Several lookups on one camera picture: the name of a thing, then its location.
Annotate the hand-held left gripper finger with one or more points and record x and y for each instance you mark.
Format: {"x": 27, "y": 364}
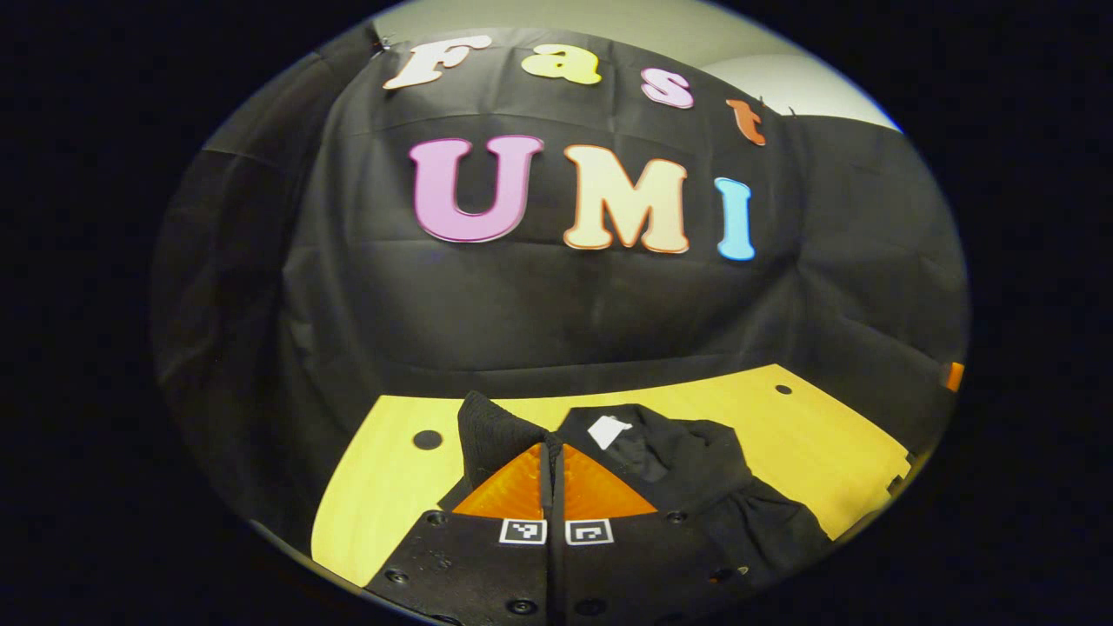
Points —
{"x": 546, "y": 487}
{"x": 558, "y": 487}

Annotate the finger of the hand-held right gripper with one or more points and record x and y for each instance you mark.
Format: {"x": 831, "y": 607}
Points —
{"x": 955, "y": 376}

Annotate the black shirt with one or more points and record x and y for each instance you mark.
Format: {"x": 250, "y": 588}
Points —
{"x": 696, "y": 469}

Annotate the black backdrop cloth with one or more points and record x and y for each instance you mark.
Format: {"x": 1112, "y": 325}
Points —
{"x": 522, "y": 322}

